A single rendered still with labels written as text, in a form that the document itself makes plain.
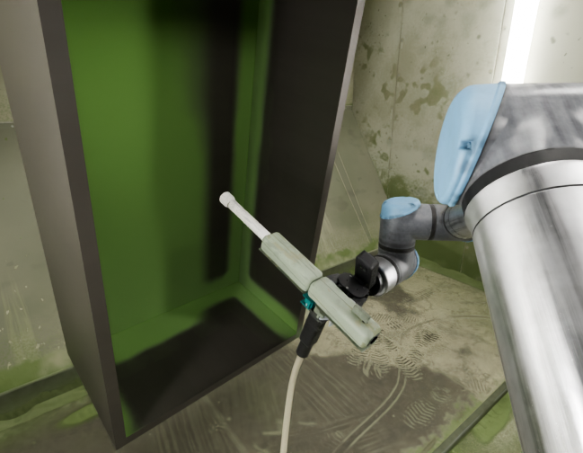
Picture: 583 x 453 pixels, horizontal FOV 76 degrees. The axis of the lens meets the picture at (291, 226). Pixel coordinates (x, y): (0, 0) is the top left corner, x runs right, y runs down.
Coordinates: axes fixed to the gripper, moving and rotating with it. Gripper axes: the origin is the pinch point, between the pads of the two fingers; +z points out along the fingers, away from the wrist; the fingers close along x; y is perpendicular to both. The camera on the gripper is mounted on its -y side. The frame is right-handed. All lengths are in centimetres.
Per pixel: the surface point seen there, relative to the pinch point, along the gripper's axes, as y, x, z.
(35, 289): 85, 104, 27
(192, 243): 29, 52, -7
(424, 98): -3, 84, -192
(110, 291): 37, 51, 19
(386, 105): 14, 109, -196
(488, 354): 68, -36, -119
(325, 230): 82, 76, -128
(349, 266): 98, 53, -136
